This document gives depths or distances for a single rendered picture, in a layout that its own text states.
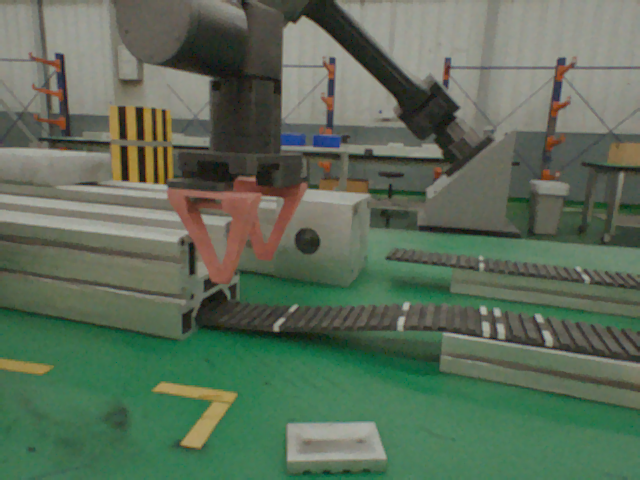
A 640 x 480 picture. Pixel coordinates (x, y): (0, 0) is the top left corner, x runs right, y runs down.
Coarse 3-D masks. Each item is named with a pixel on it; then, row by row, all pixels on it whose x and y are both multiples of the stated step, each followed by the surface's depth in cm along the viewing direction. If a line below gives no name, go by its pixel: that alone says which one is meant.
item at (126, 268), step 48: (0, 240) 42; (48, 240) 40; (96, 240) 37; (144, 240) 36; (192, 240) 37; (0, 288) 42; (48, 288) 40; (96, 288) 39; (144, 288) 37; (192, 288) 38
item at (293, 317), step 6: (294, 306) 42; (306, 306) 41; (288, 312) 40; (294, 312) 40; (300, 312) 40; (306, 312) 40; (282, 318) 39; (288, 318) 39; (294, 318) 39; (300, 318) 39; (276, 324) 37; (282, 324) 38; (288, 324) 37; (294, 324) 38; (276, 330) 37; (282, 330) 37; (288, 330) 37
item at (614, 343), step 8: (592, 328) 35; (600, 328) 34; (608, 328) 34; (616, 328) 34; (600, 336) 33; (608, 336) 33; (616, 336) 33; (608, 344) 31; (616, 344) 32; (624, 344) 32; (608, 352) 31; (616, 352) 30; (624, 352) 31; (632, 352) 30; (632, 360) 30
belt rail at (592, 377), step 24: (456, 336) 33; (480, 336) 33; (456, 360) 33; (480, 360) 33; (504, 360) 33; (528, 360) 32; (552, 360) 31; (576, 360) 31; (600, 360) 30; (624, 360) 30; (528, 384) 32; (552, 384) 32; (576, 384) 31; (600, 384) 31; (624, 384) 31
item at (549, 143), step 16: (448, 64) 651; (560, 64) 675; (448, 80) 710; (560, 80) 678; (560, 96) 683; (512, 112) 703; (608, 128) 683; (544, 144) 709; (592, 144) 691; (544, 160) 704; (544, 176) 702
